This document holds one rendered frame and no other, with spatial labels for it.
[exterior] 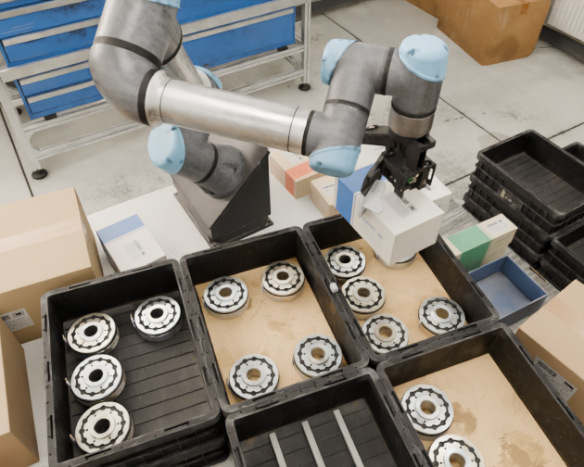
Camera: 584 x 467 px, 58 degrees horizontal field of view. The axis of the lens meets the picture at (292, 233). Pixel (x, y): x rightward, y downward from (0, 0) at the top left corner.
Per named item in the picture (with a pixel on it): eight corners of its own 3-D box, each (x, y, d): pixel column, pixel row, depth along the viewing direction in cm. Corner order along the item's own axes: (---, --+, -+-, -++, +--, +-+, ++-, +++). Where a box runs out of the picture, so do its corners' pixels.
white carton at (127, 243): (103, 249, 152) (94, 228, 145) (141, 232, 156) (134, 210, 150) (131, 296, 141) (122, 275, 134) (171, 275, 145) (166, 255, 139)
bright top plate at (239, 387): (224, 362, 110) (224, 360, 110) (271, 349, 112) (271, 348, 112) (235, 406, 104) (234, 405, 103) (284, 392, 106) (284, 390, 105)
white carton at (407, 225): (332, 205, 115) (335, 173, 108) (376, 186, 119) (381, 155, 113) (388, 266, 103) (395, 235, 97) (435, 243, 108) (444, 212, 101)
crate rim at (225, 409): (179, 262, 122) (177, 256, 120) (299, 230, 129) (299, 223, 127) (223, 421, 96) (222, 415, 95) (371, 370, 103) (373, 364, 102)
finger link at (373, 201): (363, 231, 99) (391, 192, 95) (346, 211, 102) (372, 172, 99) (374, 232, 101) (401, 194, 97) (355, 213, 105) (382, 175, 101)
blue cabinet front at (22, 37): (31, 119, 260) (-20, 6, 219) (167, 79, 285) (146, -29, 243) (31, 121, 258) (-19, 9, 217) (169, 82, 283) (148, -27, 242)
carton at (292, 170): (270, 171, 175) (269, 154, 169) (299, 159, 179) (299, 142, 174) (296, 199, 166) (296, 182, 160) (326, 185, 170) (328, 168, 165)
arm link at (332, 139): (58, 101, 85) (353, 170, 78) (78, 37, 86) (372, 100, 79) (94, 123, 96) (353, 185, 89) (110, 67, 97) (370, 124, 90)
